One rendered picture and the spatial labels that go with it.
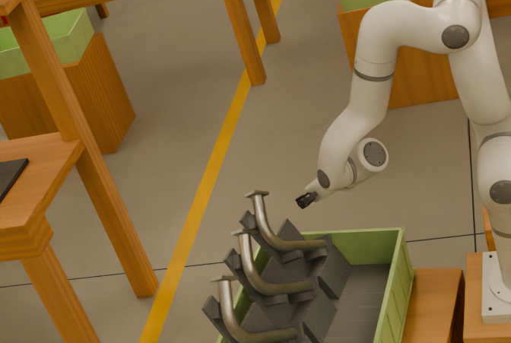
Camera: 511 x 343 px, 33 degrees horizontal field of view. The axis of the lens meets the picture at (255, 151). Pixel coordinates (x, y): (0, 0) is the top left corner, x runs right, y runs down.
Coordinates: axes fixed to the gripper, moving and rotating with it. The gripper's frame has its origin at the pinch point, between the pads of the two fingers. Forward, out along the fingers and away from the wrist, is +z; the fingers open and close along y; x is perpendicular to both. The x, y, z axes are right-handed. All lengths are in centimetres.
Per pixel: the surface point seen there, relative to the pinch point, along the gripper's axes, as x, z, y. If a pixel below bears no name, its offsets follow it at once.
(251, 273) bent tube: 5.5, -1.7, 29.0
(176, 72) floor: -106, 331, -183
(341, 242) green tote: 16.5, 14.0, -6.5
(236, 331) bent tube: 13.1, -7.7, 43.9
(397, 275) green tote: 30.0, -4.1, -2.8
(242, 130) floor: -40, 242, -143
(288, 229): 4.4, 15.3, 3.5
